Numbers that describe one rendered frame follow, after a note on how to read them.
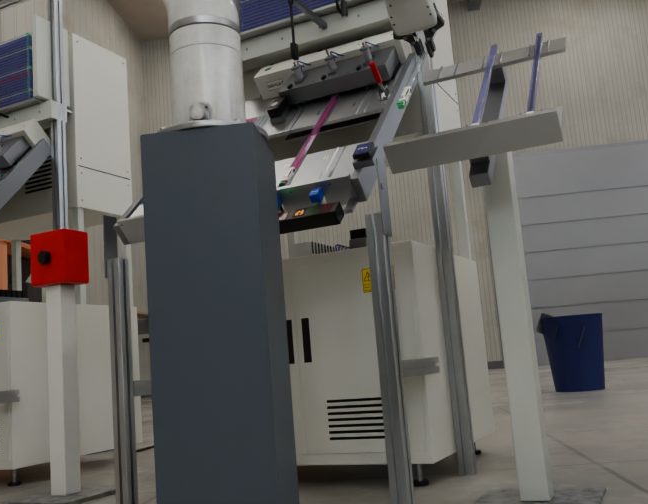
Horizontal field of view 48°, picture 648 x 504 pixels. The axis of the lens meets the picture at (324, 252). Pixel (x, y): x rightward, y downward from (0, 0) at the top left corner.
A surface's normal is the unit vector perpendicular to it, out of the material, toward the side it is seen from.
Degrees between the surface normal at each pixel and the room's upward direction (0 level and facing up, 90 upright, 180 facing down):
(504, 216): 90
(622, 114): 90
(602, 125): 90
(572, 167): 90
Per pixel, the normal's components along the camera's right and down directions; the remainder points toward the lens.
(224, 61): 0.63, -0.17
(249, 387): -0.11, -0.14
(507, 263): -0.43, -0.10
